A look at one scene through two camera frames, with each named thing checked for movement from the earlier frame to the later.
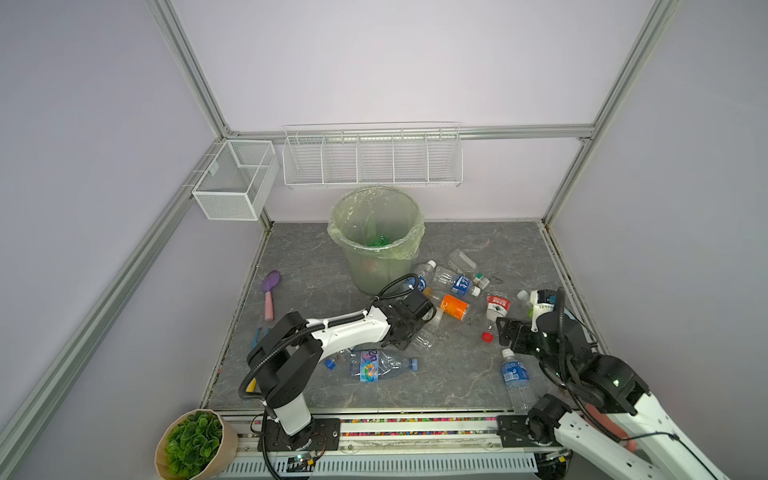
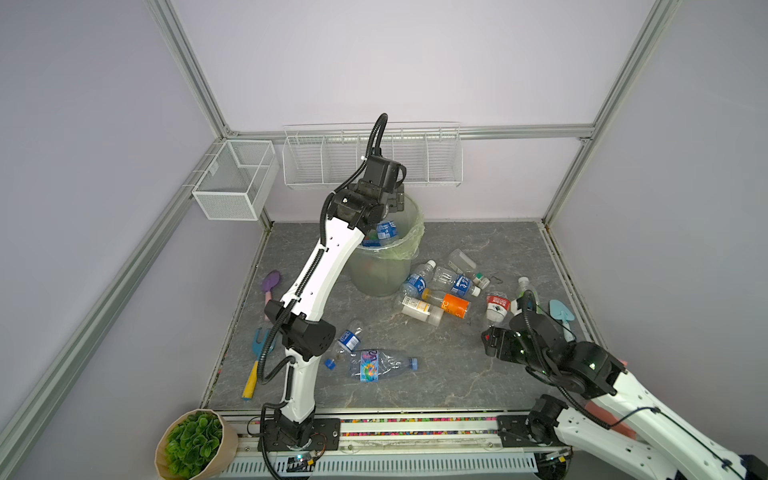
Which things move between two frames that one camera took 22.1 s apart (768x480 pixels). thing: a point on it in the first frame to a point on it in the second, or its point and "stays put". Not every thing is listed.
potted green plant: x=197 y=445 stays put
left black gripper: x=402 y=343 to x=397 y=199
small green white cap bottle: x=480 y=281 stays put
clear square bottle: x=461 y=262 stays put
